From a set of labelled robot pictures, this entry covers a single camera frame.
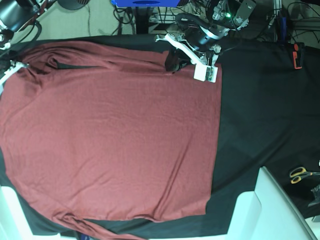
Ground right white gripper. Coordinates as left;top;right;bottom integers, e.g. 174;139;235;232
0;61;29;94

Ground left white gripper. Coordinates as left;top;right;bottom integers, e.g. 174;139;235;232
154;33;221;83

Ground red long-sleeve T-shirt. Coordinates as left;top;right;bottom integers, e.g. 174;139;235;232
0;41;222;240

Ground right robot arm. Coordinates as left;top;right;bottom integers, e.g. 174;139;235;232
0;0;55;92

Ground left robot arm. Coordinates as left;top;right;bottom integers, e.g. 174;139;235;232
155;0;256;83

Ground blue plastic box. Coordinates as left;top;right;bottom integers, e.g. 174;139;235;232
110;0;180;8

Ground black round base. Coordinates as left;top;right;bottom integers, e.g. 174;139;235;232
57;0;90;11

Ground black table cloth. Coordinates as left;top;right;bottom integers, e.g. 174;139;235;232
0;33;320;237

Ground orange and black clamp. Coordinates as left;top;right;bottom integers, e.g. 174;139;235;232
292;42;305;70

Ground black stand post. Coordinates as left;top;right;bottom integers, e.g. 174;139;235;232
133;7;152;35

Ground yellow-handled scissors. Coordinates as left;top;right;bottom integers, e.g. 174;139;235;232
289;166;320;185

